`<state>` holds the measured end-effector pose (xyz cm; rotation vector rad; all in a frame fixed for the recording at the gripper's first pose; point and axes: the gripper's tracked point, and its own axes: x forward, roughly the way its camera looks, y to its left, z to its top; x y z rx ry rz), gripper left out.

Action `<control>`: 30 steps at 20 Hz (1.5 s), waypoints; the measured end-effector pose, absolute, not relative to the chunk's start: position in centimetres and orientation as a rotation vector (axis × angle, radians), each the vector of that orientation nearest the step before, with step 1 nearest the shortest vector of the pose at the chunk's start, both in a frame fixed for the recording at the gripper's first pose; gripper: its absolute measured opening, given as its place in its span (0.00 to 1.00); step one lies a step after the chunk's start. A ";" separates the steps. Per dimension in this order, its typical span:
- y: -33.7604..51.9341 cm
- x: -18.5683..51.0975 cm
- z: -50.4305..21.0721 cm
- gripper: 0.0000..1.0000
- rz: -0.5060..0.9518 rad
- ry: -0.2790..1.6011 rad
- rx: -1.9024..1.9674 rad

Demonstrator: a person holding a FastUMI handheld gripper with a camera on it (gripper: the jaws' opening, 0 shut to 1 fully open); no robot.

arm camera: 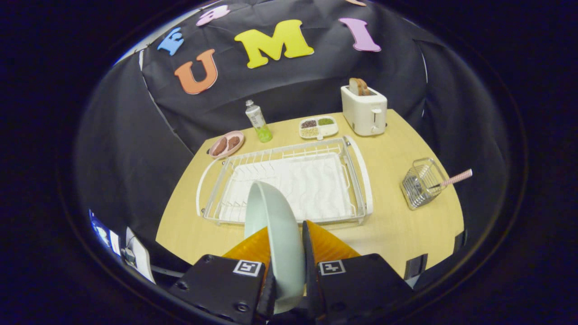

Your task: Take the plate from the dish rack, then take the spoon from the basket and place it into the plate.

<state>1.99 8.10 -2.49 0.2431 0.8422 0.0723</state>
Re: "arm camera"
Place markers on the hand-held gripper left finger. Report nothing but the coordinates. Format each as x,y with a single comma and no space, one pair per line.
216,289

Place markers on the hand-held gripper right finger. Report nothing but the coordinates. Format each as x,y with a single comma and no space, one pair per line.
310,271

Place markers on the pale green plate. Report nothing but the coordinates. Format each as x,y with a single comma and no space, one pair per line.
280,243

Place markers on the pink oval plate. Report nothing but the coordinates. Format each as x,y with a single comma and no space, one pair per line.
235,152

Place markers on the white drip tray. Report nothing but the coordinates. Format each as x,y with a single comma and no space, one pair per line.
316,185

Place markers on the white divided tray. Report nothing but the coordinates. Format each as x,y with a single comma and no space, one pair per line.
327,131

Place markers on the brown food piece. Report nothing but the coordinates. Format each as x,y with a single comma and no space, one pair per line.
220,146
233,142

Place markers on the clear bottle green liquid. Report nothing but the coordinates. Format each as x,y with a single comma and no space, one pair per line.
257,119

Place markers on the white toaster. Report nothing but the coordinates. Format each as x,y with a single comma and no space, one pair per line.
363,113

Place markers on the black backdrop cloth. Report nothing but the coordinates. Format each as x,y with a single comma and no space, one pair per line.
293,85

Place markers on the brown toast slice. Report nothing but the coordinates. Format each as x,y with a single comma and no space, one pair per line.
359,86

